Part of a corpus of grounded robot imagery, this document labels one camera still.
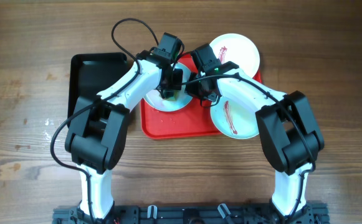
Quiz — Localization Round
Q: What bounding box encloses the green yellow sponge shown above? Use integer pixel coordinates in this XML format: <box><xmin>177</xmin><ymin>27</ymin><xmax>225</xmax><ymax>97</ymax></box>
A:
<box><xmin>163</xmin><ymin>90</ymin><xmax>180</xmax><ymax>101</ymax></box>

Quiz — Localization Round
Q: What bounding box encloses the white plate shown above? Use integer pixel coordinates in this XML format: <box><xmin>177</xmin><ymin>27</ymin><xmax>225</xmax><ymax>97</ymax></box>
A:
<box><xmin>209</xmin><ymin>34</ymin><xmax>260</xmax><ymax>78</ymax></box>
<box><xmin>210</xmin><ymin>97</ymin><xmax>259</xmax><ymax>139</ymax></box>
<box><xmin>143</xmin><ymin>62</ymin><xmax>196</xmax><ymax>113</ymax></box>

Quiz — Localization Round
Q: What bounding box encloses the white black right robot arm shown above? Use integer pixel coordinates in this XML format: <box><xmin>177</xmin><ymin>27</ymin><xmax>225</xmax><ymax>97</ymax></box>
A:
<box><xmin>183</xmin><ymin>67</ymin><xmax>325</xmax><ymax>223</ymax></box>

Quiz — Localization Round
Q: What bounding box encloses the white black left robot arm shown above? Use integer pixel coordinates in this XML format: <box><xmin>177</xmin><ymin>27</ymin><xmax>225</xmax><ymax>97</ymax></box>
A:
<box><xmin>65</xmin><ymin>49</ymin><xmax>182</xmax><ymax>223</ymax></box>

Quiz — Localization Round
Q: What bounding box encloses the red serving tray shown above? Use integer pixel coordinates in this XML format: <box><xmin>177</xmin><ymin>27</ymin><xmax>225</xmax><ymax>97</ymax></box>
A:
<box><xmin>140</xmin><ymin>51</ymin><xmax>262</xmax><ymax>140</ymax></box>

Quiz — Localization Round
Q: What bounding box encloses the black water tray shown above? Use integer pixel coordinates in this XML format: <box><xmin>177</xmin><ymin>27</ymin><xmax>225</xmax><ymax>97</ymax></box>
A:
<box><xmin>67</xmin><ymin>52</ymin><xmax>128</xmax><ymax>117</ymax></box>

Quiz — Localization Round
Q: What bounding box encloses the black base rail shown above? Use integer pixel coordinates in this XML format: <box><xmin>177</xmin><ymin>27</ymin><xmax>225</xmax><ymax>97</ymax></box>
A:
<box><xmin>52</xmin><ymin>202</ymin><xmax>330</xmax><ymax>224</ymax></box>

